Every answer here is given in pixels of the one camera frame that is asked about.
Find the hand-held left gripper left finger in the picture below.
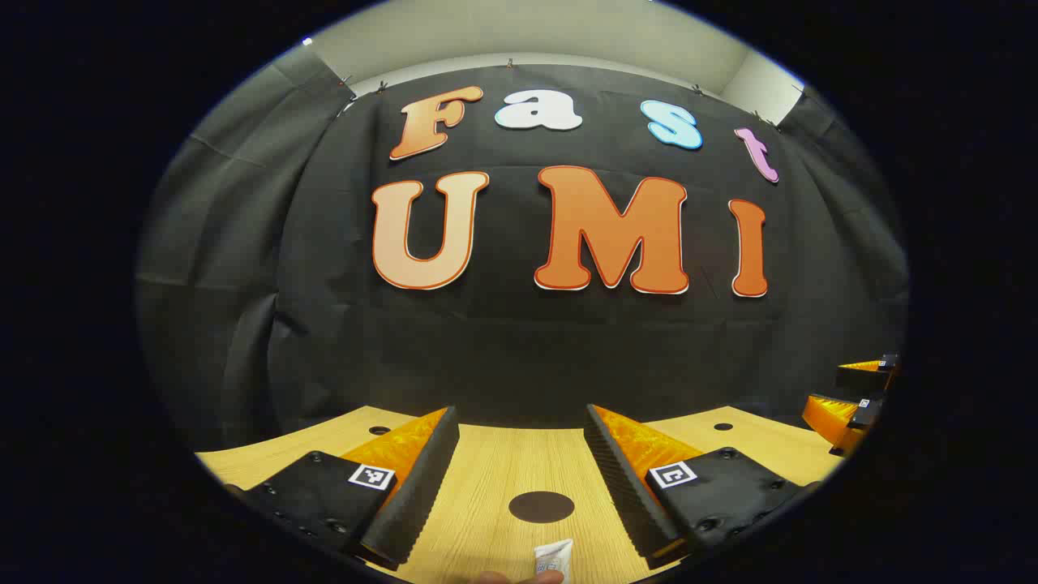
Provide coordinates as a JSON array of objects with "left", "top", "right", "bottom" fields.
[{"left": 223, "top": 406, "right": 461, "bottom": 570}]

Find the white toothpaste tube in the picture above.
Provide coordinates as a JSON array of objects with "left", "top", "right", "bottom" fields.
[{"left": 534, "top": 539, "right": 574, "bottom": 583}]

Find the black backdrop cloth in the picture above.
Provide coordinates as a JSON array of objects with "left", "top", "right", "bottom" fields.
[{"left": 136, "top": 45, "right": 909, "bottom": 451}]

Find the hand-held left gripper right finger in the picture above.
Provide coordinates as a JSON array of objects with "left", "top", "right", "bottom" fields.
[{"left": 584, "top": 403, "right": 814, "bottom": 571}]

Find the wooden desktop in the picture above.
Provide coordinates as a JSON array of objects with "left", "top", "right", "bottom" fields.
[{"left": 195, "top": 406, "right": 844, "bottom": 584}]

